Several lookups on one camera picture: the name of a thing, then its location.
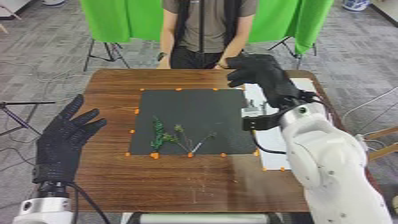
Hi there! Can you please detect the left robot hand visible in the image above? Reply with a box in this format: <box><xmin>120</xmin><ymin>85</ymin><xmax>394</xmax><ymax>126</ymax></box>
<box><xmin>32</xmin><ymin>94</ymin><xmax>110</xmax><ymax>185</ymax></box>

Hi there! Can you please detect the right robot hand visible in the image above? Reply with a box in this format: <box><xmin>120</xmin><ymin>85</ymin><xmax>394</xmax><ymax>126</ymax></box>
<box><xmin>225</xmin><ymin>53</ymin><xmax>303</xmax><ymax>109</ymax></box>

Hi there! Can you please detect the dark mat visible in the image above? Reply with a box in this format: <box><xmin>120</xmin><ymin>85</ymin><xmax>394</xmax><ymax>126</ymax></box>
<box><xmin>127</xmin><ymin>88</ymin><xmax>259</xmax><ymax>156</ymax></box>

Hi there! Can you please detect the person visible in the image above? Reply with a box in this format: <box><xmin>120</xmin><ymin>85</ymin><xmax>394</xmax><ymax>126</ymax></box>
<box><xmin>154</xmin><ymin>0</ymin><xmax>261</xmax><ymax>70</ymax></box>

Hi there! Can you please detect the black cloth stand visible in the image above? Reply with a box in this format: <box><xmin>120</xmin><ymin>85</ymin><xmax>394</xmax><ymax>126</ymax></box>
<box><xmin>81</xmin><ymin>39</ymin><xmax>133</xmax><ymax>73</ymax></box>
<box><xmin>264</xmin><ymin>35</ymin><xmax>319</xmax><ymax>70</ymax></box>

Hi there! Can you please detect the black tripod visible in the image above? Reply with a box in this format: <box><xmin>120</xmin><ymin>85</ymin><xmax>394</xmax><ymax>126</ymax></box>
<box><xmin>0</xmin><ymin>100</ymin><xmax>58</xmax><ymax>138</ymax></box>

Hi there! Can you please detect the leafy green sprig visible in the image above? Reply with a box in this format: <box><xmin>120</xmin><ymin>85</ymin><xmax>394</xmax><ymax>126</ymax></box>
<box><xmin>149</xmin><ymin>115</ymin><xmax>168</xmax><ymax>151</ymax></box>

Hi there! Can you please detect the thin green sprig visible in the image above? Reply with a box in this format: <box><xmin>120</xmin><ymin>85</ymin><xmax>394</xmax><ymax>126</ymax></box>
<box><xmin>161</xmin><ymin>124</ymin><xmax>195</xmax><ymax>154</ymax></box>

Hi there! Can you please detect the pale stemmed green sprig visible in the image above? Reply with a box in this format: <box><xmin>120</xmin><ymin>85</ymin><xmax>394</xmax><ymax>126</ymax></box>
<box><xmin>190</xmin><ymin>131</ymin><xmax>218</xmax><ymax>155</ymax></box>

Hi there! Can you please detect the blue and white vase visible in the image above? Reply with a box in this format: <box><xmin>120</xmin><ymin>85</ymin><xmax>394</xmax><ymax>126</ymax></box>
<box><xmin>341</xmin><ymin>0</ymin><xmax>373</xmax><ymax>13</ymax></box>

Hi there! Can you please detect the wooden chair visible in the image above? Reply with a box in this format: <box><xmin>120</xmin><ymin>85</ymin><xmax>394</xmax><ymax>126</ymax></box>
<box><xmin>358</xmin><ymin>125</ymin><xmax>398</xmax><ymax>162</ymax></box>

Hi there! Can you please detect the pale grey bar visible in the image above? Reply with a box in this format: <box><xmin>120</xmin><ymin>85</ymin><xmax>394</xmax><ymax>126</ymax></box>
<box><xmin>120</xmin><ymin>213</ymin><xmax>271</xmax><ymax>224</ymax></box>

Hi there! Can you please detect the black cable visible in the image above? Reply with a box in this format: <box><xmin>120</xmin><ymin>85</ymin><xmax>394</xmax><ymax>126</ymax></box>
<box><xmin>64</xmin><ymin>182</ymin><xmax>113</xmax><ymax>224</ymax></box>
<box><xmin>250</xmin><ymin>129</ymin><xmax>289</xmax><ymax>156</ymax></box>

